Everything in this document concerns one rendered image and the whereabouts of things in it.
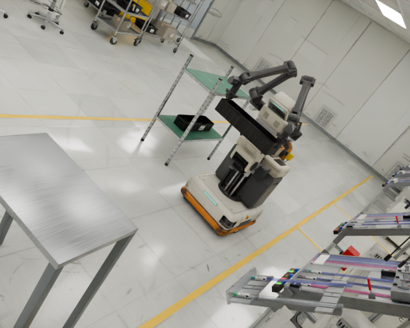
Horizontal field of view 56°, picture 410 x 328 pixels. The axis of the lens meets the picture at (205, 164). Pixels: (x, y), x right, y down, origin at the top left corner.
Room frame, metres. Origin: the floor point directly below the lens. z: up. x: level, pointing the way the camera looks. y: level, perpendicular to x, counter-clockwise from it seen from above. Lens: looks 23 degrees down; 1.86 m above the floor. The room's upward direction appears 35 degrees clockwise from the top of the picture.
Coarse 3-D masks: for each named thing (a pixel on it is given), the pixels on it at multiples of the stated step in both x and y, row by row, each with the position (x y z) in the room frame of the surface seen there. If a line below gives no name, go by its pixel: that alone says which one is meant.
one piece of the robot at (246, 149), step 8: (264, 104) 3.28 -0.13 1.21; (264, 112) 3.23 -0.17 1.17; (272, 112) 3.20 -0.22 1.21; (264, 120) 3.22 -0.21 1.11; (272, 120) 3.19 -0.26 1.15; (280, 120) 3.16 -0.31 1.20; (272, 128) 3.18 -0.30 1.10; (280, 128) 3.15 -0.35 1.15; (240, 144) 3.24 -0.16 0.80; (248, 144) 3.22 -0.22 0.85; (232, 152) 3.22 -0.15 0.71; (240, 152) 3.19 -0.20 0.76; (248, 152) 3.19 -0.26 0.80; (256, 152) 3.17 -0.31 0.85; (248, 160) 3.14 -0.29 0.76; (256, 160) 3.16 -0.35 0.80; (248, 168) 3.13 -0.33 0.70; (256, 168) 3.28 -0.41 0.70
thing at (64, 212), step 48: (0, 144) 1.35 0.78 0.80; (48, 144) 1.55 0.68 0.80; (0, 192) 1.12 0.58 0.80; (48, 192) 1.27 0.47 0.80; (96, 192) 1.46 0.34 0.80; (0, 240) 1.60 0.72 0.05; (48, 240) 1.05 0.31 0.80; (96, 240) 1.20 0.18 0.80; (48, 288) 1.01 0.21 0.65; (96, 288) 1.39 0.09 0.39
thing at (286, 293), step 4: (324, 252) 2.50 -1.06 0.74; (328, 252) 2.49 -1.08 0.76; (284, 292) 1.78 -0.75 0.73; (288, 292) 1.77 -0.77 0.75; (280, 296) 1.77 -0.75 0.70; (284, 296) 1.77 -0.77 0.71; (288, 296) 1.77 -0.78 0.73; (272, 308) 1.77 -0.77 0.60; (276, 308) 1.77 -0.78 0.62; (260, 312) 2.48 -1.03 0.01; (304, 312) 2.39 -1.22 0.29; (308, 312) 2.38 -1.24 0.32; (308, 316) 2.38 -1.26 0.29; (312, 316) 2.37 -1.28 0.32; (312, 320) 2.36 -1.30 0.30; (316, 320) 2.36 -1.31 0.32; (340, 320) 1.97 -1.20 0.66; (344, 320) 2.00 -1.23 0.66; (336, 324) 1.97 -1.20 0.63; (340, 324) 1.97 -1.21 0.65; (344, 324) 1.96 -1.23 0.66; (348, 324) 1.99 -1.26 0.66
